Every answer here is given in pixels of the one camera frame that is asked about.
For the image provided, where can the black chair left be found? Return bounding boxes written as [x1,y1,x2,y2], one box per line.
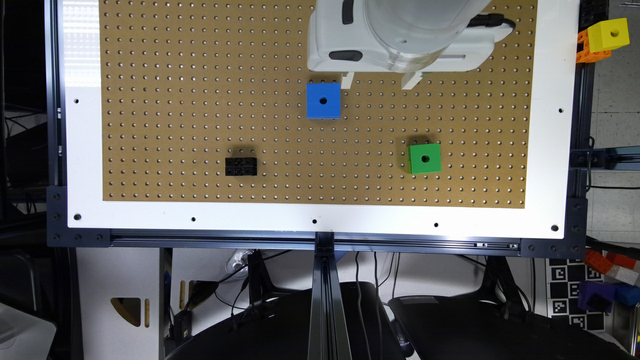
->
[168,282,404,360]

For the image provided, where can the black chair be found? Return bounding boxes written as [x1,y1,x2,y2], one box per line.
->
[168,282,404,360]
[389,296,632,360]

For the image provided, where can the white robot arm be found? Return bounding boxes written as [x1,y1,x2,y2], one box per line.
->
[307,0,516,89]

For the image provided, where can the green block with hole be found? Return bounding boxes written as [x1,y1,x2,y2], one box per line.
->
[407,144,442,174]

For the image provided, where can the purple block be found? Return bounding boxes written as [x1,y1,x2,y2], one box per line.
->
[578,281,616,313]

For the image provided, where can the yellow block with hole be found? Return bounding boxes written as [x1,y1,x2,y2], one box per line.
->
[587,18,630,52]

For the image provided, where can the orange block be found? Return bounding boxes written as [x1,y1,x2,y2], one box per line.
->
[576,30,611,63]

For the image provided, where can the dark aluminium frame rail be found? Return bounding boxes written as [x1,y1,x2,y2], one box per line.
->
[46,186,588,259]

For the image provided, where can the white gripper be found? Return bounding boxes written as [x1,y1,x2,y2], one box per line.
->
[306,0,515,92]

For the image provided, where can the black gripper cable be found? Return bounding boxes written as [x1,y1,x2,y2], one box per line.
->
[467,12,517,30]

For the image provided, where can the brown pegboard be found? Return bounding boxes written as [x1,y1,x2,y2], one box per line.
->
[99,0,538,208]

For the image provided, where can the blue block with hole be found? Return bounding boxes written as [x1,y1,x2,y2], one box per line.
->
[306,83,341,119]

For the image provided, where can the black white fiducial marker board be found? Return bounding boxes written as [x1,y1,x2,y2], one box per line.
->
[546,259,606,332]

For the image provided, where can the aluminium centre post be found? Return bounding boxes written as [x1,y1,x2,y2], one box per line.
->
[307,232,352,360]

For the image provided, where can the orange red blocks pile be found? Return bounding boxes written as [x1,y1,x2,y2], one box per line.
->
[583,249,639,286]

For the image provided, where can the blue block at right edge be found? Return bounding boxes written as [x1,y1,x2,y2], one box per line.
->
[614,283,640,306]

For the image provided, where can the white cabinet panel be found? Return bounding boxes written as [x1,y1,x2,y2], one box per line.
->
[76,248,164,359]

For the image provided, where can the black chair right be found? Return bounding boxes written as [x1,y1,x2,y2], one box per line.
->
[389,296,632,360]

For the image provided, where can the black lego-style brick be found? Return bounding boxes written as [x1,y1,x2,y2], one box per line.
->
[225,157,258,176]

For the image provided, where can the white table frame board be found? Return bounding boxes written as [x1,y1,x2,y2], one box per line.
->
[56,1,579,239]

